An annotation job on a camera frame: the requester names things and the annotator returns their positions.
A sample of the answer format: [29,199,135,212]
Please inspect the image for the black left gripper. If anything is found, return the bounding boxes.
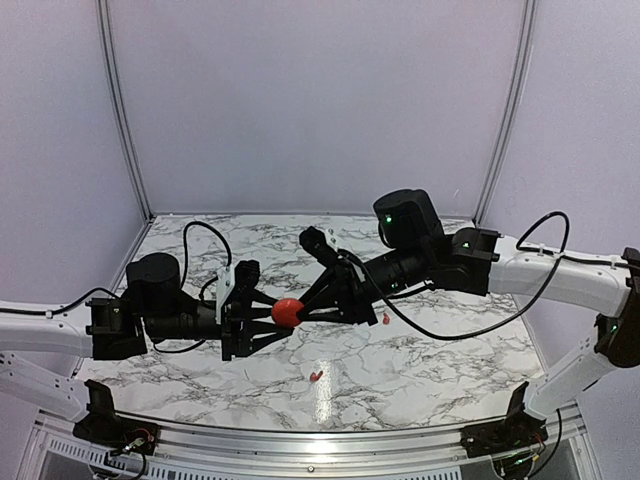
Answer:
[144,290,294,362]

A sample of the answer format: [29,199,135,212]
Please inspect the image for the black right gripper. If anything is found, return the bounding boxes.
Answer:
[295,243,431,328]

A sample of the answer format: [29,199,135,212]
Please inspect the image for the red bottle cap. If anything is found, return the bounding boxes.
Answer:
[271,298,304,328]

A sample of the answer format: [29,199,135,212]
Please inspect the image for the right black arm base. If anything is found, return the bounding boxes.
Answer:
[460,382,548,458]

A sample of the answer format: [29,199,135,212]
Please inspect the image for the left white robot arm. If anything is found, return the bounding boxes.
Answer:
[1,253,293,445]

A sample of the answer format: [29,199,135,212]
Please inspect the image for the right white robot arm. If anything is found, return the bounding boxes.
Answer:
[297,189,639,448]

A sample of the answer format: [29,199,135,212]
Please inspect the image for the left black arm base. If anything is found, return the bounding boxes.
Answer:
[72,380,160,455]

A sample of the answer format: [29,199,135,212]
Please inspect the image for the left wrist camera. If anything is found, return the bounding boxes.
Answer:
[215,260,260,325]

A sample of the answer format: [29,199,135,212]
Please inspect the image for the front aluminium rail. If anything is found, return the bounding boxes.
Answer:
[16,404,603,479]

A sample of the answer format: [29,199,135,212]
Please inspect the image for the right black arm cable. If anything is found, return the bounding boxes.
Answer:
[342,210,631,341]

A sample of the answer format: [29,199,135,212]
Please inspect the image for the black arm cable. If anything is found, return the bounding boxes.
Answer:
[342,210,631,341]
[0,220,234,354]

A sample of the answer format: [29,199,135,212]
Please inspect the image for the left aluminium frame post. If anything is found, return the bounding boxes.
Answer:
[95,0,154,222]

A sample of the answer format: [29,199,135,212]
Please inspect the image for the aluminium frame post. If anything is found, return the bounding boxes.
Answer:
[95,0,154,222]
[472,0,539,225]

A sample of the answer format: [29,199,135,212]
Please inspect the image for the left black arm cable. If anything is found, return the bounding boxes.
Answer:
[0,220,234,354]

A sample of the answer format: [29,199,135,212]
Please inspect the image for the right aluminium frame post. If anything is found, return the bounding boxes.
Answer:
[472,0,539,225]

